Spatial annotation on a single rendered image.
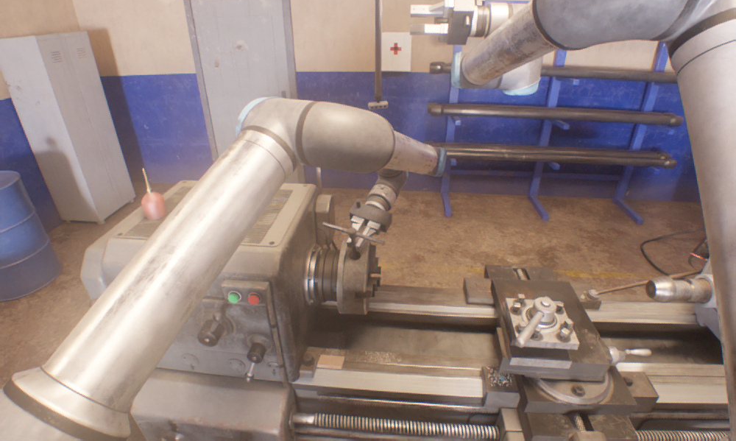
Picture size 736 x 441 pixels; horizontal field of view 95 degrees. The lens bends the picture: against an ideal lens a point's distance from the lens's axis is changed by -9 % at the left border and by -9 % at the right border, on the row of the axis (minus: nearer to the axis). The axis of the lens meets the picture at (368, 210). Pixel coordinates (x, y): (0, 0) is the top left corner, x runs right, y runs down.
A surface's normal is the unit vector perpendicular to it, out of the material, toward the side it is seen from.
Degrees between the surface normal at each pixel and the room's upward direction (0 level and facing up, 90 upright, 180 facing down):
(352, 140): 79
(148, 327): 63
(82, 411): 52
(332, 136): 74
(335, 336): 0
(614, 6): 106
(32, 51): 90
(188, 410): 32
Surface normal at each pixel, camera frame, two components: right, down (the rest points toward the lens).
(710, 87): -0.97, -0.04
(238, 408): -0.05, -0.49
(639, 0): -0.44, 0.66
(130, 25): -0.09, 0.47
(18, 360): 0.00, -0.88
